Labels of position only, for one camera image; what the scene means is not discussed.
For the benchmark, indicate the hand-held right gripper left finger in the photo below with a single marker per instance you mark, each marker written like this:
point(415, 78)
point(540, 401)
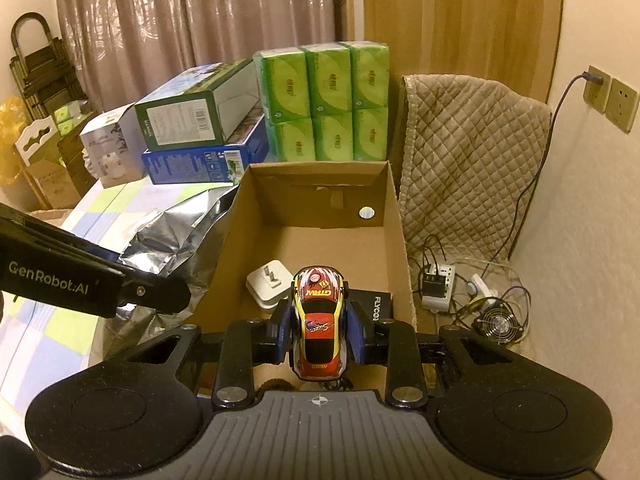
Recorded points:
point(284, 331)

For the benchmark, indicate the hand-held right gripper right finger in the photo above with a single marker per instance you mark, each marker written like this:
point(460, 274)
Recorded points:
point(356, 332)

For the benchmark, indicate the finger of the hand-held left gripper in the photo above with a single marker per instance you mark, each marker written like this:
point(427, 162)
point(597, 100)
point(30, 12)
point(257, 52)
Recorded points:
point(155, 292)

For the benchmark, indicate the red yellow toy car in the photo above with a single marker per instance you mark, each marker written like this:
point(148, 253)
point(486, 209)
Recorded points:
point(320, 330)

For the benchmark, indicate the white power adapter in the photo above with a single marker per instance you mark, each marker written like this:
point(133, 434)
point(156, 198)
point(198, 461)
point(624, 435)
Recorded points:
point(265, 285)

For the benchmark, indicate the silver foil bag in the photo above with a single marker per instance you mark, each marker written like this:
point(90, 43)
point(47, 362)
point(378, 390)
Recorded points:
point(165, 240)

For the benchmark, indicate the cardboard box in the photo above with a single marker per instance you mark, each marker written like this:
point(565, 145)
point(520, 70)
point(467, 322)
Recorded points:
point(310, 245)

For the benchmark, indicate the black product box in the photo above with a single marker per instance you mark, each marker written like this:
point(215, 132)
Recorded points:
point(375, 302)

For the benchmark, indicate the checked bed sheet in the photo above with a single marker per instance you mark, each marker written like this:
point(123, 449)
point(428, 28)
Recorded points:
point(50, 330)

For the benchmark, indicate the black plug-in charger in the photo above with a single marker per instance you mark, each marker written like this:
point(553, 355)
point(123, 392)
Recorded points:
point(432, 284)

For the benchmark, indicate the white power strip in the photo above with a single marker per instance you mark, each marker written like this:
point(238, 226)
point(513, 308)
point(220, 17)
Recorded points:
point(442, 302)

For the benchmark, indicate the brown carton with tissue packs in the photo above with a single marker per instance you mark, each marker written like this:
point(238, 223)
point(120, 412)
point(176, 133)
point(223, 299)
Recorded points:
point(75, 150)

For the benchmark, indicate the white humidifier carton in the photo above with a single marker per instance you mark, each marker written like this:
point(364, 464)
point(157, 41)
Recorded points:
point(107, 160)

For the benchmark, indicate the blue printed carton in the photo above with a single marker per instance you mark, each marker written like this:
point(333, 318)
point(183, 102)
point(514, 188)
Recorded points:
point(185, 165)

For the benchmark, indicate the yellow plastic bag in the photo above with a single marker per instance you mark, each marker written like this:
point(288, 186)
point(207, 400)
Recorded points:
point(10, 145)

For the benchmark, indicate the small black fan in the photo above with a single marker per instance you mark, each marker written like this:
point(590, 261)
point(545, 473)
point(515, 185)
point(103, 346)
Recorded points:
point(497, 322)

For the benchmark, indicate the green printed carton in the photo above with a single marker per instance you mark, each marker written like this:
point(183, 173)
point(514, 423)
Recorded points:
point(180, 120)

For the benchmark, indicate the beige quilted cloth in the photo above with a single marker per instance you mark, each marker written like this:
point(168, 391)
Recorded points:
point(465, 160)

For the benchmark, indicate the folding step ladder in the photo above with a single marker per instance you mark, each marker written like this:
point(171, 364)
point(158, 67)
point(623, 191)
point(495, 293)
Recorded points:
point(40, 70)

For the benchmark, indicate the bundle of green tissue packs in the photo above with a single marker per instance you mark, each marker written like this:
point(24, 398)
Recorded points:
point(325, 90)

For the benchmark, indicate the beige patterned curtain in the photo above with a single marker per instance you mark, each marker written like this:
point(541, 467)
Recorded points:
point(200, 10)

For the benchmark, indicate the wooden wardrobe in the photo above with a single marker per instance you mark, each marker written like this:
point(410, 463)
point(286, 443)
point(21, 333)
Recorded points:
point(475, 20)

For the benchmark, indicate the beige wall socket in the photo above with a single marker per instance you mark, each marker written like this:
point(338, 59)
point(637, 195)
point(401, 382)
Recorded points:
point(596, 92)
point(622, 105)

